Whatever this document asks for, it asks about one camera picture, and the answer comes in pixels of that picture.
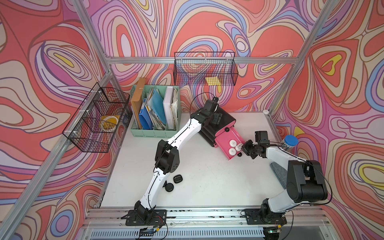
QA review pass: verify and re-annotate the yellow tape roll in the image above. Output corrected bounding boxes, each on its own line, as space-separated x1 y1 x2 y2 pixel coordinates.
100 116 119 133

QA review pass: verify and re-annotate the black wire basket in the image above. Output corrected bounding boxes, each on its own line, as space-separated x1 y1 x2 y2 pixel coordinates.
174 51 239 87
62 83 132 153

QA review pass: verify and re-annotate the black wire basket back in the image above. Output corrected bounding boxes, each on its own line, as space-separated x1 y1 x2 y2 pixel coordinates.
174 51 239 87

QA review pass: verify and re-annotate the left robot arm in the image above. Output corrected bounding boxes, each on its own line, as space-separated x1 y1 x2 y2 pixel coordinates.
134 97 219 220

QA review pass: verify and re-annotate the black wire basket left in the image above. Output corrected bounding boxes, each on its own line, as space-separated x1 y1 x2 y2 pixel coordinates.
62 83 132 153

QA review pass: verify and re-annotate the blue folder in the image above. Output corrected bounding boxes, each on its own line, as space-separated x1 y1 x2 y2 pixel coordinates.
139 107 153 130

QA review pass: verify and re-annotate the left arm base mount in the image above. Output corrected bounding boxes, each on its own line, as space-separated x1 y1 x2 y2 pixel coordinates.
121 207 167 227

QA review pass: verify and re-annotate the black drawer cabinet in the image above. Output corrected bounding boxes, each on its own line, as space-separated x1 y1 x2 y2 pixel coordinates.
199 107 236 148

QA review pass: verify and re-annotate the green file organizer box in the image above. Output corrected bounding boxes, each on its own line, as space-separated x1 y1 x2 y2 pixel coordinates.
131 85 181 138

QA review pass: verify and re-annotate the blue capped clear tube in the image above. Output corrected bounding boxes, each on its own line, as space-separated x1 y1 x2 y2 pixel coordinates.
280 135 299 152

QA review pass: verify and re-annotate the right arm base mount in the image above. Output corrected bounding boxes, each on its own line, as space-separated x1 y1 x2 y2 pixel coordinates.
243 209 287 226

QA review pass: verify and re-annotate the black square earphone case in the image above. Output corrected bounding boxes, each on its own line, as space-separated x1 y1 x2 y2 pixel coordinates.
173 175 183 184

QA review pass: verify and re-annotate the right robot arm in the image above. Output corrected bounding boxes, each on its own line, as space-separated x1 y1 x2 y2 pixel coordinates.
242 131 328 214

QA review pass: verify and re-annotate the grey eraser block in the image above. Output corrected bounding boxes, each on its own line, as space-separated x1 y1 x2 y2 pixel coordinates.
270 162 288 189

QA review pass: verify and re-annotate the white binder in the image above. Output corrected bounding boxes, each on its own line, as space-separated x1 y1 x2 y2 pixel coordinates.
163 86 175 130

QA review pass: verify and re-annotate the pink top drawer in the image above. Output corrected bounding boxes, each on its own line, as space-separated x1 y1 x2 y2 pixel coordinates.
215 121 236 137

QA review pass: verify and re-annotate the brown cardboard folder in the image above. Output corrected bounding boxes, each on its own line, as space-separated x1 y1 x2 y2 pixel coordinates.
131 78 146 129

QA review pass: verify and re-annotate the yellow sticky note pad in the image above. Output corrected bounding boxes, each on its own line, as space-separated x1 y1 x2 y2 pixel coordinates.
205 77 221 86

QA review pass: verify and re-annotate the teal plastic folder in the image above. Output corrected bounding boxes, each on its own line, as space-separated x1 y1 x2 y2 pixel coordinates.
149 88 167 126

